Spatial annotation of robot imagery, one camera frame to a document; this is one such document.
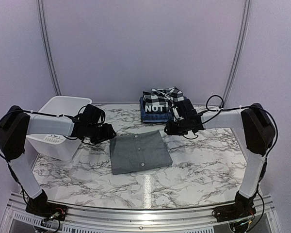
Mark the left wall aluminium profile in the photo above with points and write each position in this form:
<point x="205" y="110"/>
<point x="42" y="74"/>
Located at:
<point x="47" y="47"/>

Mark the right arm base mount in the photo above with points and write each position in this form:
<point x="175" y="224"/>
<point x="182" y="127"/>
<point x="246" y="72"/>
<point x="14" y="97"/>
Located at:
<point x="242" y="207"/>

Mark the grey long sleeve shirt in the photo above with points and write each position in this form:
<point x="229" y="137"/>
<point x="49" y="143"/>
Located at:
<point x="138" y="152"/>

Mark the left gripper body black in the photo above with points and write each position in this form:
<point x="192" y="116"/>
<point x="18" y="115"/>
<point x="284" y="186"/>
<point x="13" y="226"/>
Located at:
<point x="96" y="135"/>

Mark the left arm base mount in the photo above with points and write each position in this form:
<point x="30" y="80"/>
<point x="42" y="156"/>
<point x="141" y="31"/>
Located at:
<point x="46" y="210"/>

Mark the aluminium frame rail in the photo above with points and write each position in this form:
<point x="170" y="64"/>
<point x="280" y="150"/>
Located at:
<point x="85" y="219"/>

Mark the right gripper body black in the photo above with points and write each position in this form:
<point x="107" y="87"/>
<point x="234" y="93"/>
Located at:
<point x="181" y="129"/>

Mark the blue checked folded shirt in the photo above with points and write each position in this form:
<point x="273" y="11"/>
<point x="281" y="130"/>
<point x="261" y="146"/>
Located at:
<point x="153" y="117"/>

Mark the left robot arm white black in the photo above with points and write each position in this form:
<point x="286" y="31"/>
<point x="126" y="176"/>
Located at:
<point x="13" y="130"/>

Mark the black shirt white letters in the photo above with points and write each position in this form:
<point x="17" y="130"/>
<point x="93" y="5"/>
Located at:
<point x="159" y="108"/>

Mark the black white plaid shirt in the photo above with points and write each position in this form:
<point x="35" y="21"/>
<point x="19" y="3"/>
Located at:
<point x="170" y="95"/>

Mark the right wall aluminium profile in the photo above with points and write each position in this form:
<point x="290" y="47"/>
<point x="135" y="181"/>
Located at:
<point x="238" y="51"/>

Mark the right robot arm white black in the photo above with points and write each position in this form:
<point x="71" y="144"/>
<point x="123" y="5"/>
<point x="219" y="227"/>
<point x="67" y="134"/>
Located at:
<point x="259" y="129"/>

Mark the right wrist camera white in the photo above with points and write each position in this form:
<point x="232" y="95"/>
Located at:
<point x="176" y="116"/>

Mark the wall aluminium profile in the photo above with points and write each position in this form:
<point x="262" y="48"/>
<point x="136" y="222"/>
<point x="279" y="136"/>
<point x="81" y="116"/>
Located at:
<point x="238" y="51"/>
<point x="47" y="47"/>

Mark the white plastic bin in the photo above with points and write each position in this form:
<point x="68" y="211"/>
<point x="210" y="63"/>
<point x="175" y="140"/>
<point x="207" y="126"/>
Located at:
<point x="49" y="130"/>

